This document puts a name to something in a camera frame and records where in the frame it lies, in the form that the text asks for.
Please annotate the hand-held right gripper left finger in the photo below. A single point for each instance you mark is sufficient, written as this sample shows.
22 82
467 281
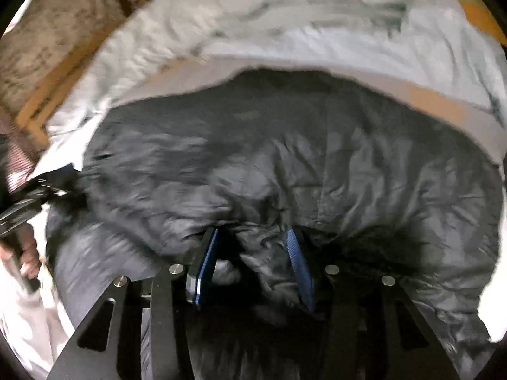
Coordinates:
204 269

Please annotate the light grey duvet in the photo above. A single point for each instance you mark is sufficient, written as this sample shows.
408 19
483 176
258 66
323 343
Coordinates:
277 16

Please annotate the red checkered cloth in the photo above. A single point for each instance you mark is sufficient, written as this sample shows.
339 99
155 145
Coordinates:
19 150

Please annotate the beige patterned cloth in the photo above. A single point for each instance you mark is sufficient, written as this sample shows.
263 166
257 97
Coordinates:
51 35

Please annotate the white bed sheet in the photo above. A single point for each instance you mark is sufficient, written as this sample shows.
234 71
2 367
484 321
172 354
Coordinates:
27 324

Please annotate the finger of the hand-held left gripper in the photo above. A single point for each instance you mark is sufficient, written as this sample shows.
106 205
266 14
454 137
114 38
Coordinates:
59 182

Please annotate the wooden chair frame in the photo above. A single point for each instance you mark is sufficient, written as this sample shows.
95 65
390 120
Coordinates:
55 87

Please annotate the person's left hand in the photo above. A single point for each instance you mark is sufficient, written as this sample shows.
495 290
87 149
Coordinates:
28 255

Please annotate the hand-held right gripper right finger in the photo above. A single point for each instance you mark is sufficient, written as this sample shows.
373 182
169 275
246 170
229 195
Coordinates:
301 269

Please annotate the black puffer jacket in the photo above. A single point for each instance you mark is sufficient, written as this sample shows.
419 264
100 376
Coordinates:
277 158

